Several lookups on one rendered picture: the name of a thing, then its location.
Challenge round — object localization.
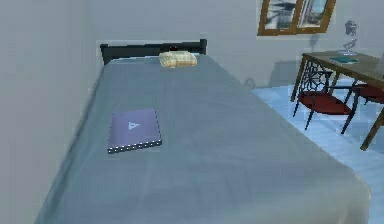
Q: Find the grey-blue bed black headboard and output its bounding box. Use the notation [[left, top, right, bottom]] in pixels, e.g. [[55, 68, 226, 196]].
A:
[[34, 38, 372, 224]]

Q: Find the cream plaid pillow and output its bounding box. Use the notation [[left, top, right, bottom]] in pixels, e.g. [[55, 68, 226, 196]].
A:
[[158, 50, 198, 69]]

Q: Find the black chair red seat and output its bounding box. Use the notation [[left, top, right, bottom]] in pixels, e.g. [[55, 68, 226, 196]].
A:
[[292, 57, 363, 135], [353, 83, 384, 106]]

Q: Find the wooden framed window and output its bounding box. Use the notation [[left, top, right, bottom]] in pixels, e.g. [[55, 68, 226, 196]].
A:
[[257, 0, 337, 37]]

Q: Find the teal book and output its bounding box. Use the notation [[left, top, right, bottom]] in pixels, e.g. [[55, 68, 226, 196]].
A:
[[329, 56, 360, 65]]

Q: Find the brown wooden table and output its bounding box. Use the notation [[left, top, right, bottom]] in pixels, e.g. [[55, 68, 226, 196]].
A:
[[289, 50, 384, 152]]

